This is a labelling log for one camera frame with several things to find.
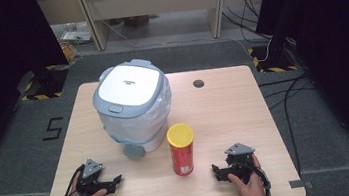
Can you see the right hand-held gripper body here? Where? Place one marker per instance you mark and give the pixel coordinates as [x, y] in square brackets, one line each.
[240, 165]

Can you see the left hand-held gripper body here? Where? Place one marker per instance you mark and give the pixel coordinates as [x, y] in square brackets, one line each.
[90, 185]

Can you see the person's right hand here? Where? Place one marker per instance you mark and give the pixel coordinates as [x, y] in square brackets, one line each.
[256, 190]

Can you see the red can with yellow lid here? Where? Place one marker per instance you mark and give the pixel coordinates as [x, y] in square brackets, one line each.
[182, 154]

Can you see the clear plastic bin liner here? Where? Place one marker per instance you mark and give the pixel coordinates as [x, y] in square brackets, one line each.
[139, 126]

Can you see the grey tape strip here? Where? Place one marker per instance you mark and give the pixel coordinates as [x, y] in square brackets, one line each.
[298, 183]

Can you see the white and grey pedal bin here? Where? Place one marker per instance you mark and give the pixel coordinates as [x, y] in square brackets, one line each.
[129, 85]

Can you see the yellow and black hazard tape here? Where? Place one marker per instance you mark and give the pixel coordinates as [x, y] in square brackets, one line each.
[41, 96]
[276, 69]

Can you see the pile of packets and clutter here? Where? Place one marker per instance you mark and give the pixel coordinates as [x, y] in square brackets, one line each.
[71, 43]

